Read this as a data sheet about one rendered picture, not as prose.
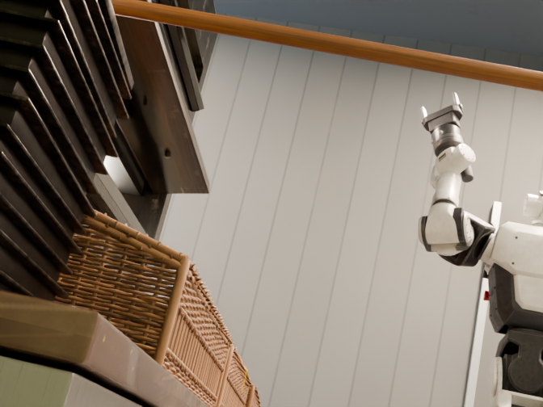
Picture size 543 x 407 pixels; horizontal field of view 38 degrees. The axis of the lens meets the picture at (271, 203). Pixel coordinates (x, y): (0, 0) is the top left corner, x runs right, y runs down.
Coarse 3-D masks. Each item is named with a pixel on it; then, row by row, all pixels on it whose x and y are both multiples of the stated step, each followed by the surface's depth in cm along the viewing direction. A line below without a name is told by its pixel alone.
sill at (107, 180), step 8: (104, 176) 211; (104, 184) 212; (112, 184) 219; (112, 192) 220; (120, 200) 229; (120, 208) 231; (128, 208) 239; (128, 216) 241; (136, 224) 251; (144, 232) 262
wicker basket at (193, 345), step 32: (96, 224) 93; (96, 256) 92; (128, 256) 92; (160, 256) 92; (64, 288) 91; (96, 288) 91; (128, 288) 91; (160, 288) 91; (192, 288) 99; (128, 320) 89; (160, 320) 90; (192, 320) 102; (160, 352) 88; (192, 352) 108; (224, 352) 138; (192, 384) 112
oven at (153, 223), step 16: (208, 48) 302; (176, 64) 259; (208, 64) 307; (192, 112) 297; (112, 160) 253; (128, 160) 260; (96, 176) 205; (112, 176) 268; (128, 176) 264; (144, 176) 282; (128, 192) 281; (144, 192) 283; (112, 208) 223; (144, 208) 281; (160, 208) 281; (128, 224) 243; (144, 224) 279; (160, 224) 282
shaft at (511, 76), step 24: (120, 0) 132; (192, 24) 131; (216, 24) 130; (240, 24) 129; (264, 24) 129; (312, 48) 129; (336, 48) 128; (360, 48) 127; (384, 48) 127; (408, 48) 127; (456, 72) 126; (480, 72) 125; (504, 72) 124; (528, 72) 124
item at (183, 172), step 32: (128, 32) 182; (160, 32) 185; (128, 64) 195; (160, 64) 195; (160, 96) 211; (128, 128) 231; (160, 128) 231; (160, 160) 253; (192, 160) 253; (160, 192) 281; (192, 192) 280
